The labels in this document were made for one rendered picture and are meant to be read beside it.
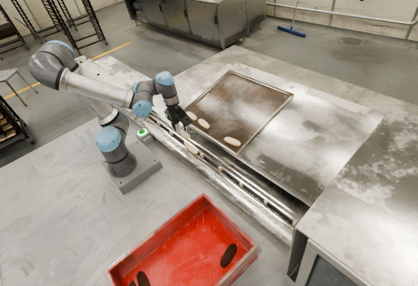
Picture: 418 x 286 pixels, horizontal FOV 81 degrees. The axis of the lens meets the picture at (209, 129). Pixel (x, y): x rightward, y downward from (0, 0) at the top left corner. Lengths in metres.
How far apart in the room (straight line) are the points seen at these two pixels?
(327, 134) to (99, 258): 1.16
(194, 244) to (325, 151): 0.71
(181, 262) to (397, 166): 0.80
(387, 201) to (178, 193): 0.87
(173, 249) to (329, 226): 0.69
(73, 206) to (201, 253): 0.71
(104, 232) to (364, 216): 1.03
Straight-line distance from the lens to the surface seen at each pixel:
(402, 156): 0.79
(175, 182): 1.30
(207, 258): 1.09
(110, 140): 1.23
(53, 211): 1.52
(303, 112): 1.40
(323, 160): 1.23
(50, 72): 1.11
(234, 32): 4.17
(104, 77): 2.23
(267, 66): 2.08
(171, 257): 1.12
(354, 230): 0.62
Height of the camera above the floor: 1.84
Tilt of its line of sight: 42 degrees down
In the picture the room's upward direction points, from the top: 11 degrees counter-clockwise
